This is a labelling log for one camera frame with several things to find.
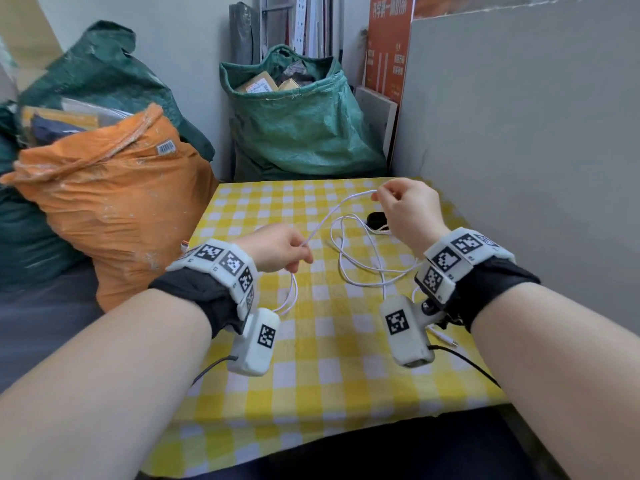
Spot person's left hand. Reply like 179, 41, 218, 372
235, 224, 315, 275

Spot person's right hand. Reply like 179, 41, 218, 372
371, 177, 451, 258

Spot white cable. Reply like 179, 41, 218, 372
272, 189, 461, 348

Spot person's right forearm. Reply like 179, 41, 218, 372
469, 282, 640, 480

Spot person's left forearm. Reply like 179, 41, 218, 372
0, 288, 213, 480

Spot person's legs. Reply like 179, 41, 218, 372
175, 407, 541, 480

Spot white marker wrist band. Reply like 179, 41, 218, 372
165, 238, 260, 321
413, 227, 517, 307

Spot small pale leaning board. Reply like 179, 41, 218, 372
353, 85, 399, 151

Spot upright open green sack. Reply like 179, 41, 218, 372
219, 43, 389, 181

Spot large grey board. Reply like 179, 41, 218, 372
392, 0, 640, 338

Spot yellow checkered tablecloth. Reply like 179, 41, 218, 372
139, 177, 511, 478

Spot orange woven sack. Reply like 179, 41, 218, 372
0, 103, 219, 313

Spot labelled cardboard box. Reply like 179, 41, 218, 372
235, 73, 279, 94

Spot orange poster board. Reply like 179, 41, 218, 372
363, 0, 416, 103

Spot grey plastic parcel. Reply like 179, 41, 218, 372
277, 59, 333, 88

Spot bundle of leaning boards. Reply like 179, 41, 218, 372
305, 0, 346, 58

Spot grey folded cover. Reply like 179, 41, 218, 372
228, 1, 261, 65

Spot clear plastic parcel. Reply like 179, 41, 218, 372
59, 97, 133, 127

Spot dark green woven sack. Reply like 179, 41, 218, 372
0, 102, 86, 293

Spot tall crumpled green sack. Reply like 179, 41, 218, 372
17, 19, 217, 163

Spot yellow flat parcel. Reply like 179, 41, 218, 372
22, 105, 101, 145

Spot dark blue parcel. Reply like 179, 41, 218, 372
31, 116, 89, 145

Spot black wrist strap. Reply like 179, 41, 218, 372
148, 267, 246, 339
445, 257, 542, 333

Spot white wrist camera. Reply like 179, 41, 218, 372
379, 294, 449, 369
226, 308, 282, 377

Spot black camera cable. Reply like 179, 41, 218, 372
191, 354, 240, 387
427, 344, 501, 389

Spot brown wooden frame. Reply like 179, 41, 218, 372
412, 0, 501, 19

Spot grey metal frame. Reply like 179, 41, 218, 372
258, 0, 296, 61

